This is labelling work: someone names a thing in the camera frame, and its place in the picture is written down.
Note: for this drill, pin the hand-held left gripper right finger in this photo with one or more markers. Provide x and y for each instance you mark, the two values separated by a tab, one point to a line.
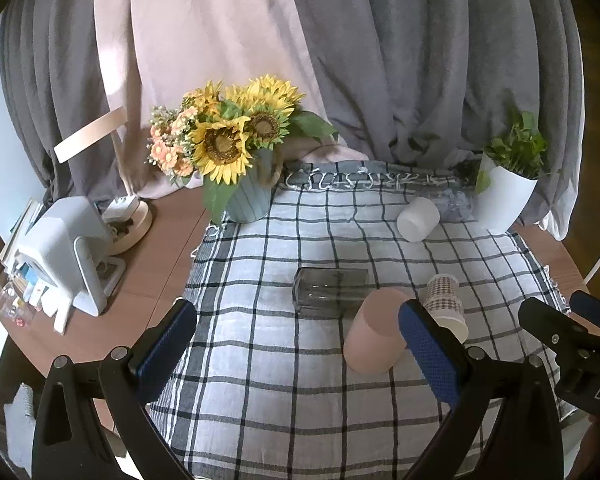
428	355

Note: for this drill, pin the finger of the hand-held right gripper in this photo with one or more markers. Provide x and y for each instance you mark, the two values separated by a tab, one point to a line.
596	310
547	324

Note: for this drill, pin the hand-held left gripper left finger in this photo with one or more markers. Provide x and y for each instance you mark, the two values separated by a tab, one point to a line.
164	352

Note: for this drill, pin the pink cup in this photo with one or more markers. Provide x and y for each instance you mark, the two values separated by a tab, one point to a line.
372	340

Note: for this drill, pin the brown patterned paper cup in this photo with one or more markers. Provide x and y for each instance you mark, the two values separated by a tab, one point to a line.
442	292

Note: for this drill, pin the grey transparent square cup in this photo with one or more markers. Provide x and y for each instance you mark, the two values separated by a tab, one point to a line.
327	292

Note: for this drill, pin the white cup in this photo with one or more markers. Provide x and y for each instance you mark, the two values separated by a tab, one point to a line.
417	220

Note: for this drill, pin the clear plastic cup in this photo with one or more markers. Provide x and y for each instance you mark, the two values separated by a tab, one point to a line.
12	302

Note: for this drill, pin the black white checked tablecloth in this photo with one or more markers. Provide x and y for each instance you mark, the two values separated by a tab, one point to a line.
290	385

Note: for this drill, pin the green plant in white pot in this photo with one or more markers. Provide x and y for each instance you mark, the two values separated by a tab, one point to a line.
505	195

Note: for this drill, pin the clear plastic bag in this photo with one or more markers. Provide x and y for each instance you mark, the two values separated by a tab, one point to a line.
455	205

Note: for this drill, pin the white charger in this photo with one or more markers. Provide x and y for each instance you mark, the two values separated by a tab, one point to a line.
122	207

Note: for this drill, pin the white cloth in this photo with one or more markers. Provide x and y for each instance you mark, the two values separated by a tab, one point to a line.
20	410

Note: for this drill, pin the white desktop device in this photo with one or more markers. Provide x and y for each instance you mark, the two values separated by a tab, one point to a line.
55	240

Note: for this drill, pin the blue-grey ribbed vase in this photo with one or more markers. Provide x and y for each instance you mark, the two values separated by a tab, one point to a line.
247	200

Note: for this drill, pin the sunflower bouquet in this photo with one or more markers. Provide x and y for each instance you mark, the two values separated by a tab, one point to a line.
225	145

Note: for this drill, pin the white desk lamp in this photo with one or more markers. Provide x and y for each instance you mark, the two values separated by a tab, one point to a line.
87	135

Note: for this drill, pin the grey curtain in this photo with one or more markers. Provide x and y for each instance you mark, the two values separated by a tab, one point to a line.
55	85
430	60

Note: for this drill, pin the pink curtain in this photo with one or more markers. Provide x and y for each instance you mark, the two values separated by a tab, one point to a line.
205	35

